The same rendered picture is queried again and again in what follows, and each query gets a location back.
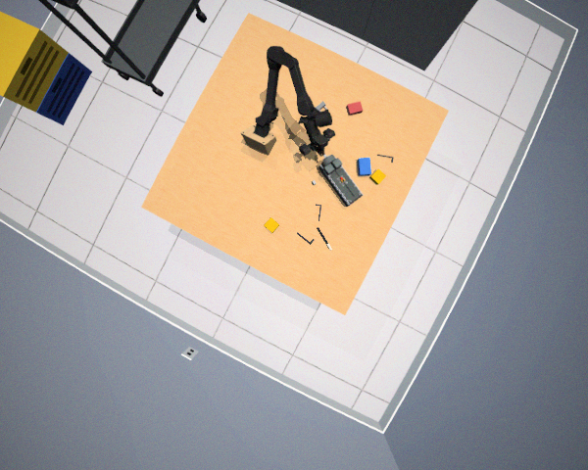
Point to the red flat block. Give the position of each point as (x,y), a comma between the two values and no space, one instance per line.
(354,108)

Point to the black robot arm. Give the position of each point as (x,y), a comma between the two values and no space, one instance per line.
(276,57)

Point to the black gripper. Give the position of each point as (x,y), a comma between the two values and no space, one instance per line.
(306,149)

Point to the blue rectangular block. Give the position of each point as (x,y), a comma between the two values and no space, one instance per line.
(364,168)

